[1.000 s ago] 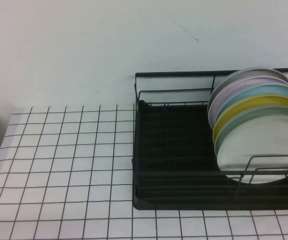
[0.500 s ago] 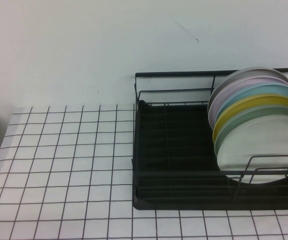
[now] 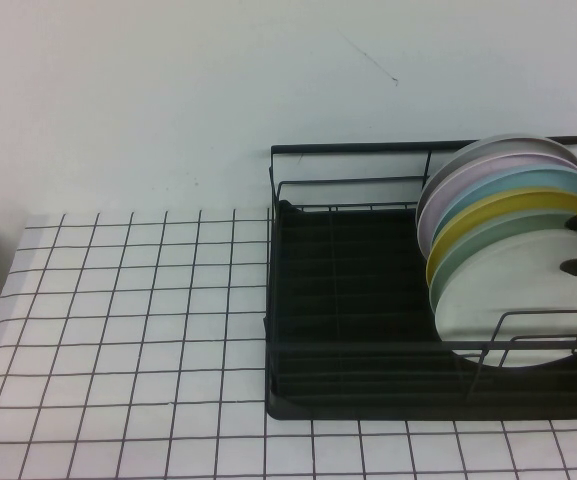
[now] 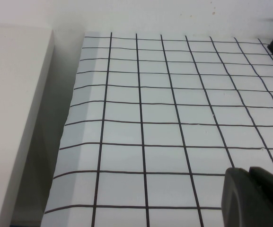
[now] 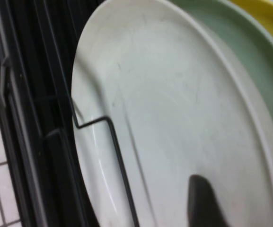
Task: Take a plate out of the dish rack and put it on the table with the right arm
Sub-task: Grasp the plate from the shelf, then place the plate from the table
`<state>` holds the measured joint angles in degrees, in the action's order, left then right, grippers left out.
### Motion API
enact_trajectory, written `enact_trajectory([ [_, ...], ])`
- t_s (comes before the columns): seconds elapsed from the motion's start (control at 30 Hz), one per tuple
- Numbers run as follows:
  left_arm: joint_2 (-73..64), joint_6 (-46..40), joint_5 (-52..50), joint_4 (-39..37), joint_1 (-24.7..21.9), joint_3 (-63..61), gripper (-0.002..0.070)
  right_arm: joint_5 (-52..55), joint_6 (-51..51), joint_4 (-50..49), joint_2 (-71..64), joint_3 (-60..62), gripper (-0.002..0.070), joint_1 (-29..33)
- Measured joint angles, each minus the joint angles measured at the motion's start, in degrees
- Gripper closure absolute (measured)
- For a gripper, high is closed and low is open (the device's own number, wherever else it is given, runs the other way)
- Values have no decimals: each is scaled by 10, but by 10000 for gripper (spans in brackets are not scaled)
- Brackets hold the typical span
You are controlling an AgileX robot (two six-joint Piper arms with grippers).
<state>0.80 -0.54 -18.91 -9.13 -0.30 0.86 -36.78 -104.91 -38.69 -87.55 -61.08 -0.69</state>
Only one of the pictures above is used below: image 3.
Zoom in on white plate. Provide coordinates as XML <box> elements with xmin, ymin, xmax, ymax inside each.
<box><xmin>432</xmin><ymin>227</ymin><xmax>577</xmax><ymax>371</ymax></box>

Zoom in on light blue plate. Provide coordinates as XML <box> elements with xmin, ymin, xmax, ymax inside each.
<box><xmin>435</xmin><ymin>166</ymin><xmax>577</xmax><ymax>236</ymax></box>

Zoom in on yellow plate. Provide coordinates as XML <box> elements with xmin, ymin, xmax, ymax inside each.
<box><xmin>424</xmin><ymin>186</ymin><xmax>577</xmax><ymax>290</ymax></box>

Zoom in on mint green plate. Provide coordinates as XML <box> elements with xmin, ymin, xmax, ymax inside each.
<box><xmin>427</xmin><ymin>211</ymin><xmax>577</xmax><ymax>307</ymax></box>

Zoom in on grey plate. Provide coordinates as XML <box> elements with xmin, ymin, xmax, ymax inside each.
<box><xmin>416</xmin><ymin>133</ymin><xmax>577</xmax><ymax>217</ymax></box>

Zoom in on lilac plate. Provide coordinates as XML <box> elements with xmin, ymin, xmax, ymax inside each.
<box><xmin>416</xmin><ymin>153</ymin><xmax>577</xmax><ymax>262</ymax></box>

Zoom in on black plastic drip tray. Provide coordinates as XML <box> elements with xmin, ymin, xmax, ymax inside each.
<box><xmin>266</xmin><ymin>198</ymin><xmax>577</xmax><ymax>422</ymax></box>

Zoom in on white black-grid tablecloth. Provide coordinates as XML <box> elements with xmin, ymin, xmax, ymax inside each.
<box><xmin>0</xmin><ymin>208</ymin><xmax>577</xmax><ymax>480</ymax></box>

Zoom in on black wire dish rack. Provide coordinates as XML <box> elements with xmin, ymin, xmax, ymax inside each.
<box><xmin>263</xmin><ymin>133</ymin><xmax>577</xmax><ymax>422</ymax></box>

